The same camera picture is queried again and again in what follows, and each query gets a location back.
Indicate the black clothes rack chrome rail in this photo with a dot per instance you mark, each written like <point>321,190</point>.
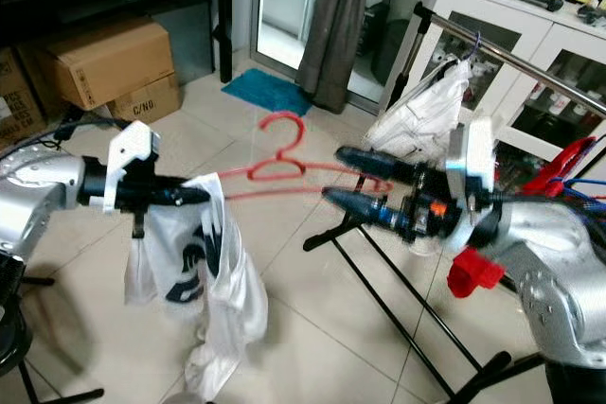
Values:
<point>341,229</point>

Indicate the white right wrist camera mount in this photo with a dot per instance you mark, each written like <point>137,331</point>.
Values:
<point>473,153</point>

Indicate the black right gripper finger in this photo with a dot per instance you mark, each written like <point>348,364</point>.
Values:
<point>374,215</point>
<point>379,165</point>

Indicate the white shorts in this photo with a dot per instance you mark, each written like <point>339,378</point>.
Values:
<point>421,120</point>

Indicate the white garment with black print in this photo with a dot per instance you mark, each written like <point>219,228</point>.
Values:
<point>237,300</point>

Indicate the grey board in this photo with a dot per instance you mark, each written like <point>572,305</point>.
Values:
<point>189,35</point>

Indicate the purple plastic hanger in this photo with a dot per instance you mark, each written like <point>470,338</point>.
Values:
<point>477,44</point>

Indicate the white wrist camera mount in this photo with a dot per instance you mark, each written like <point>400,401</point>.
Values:
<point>473,153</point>
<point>131,150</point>

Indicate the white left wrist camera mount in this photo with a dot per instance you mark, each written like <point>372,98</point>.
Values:
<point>131,150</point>

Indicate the cardboard box with white labels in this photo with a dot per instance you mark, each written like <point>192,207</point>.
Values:
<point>19,92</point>

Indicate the teal floor mat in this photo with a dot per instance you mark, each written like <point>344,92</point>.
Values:
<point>260,92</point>

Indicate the grey curtain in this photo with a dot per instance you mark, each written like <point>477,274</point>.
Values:
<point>336,35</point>

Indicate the cardboard box with C/NO print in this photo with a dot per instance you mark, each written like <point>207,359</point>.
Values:
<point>151,101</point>

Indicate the glass sliding door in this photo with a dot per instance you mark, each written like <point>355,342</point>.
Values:
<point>279,7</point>

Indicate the plain cardboard box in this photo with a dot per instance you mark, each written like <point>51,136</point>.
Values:
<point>114,59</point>

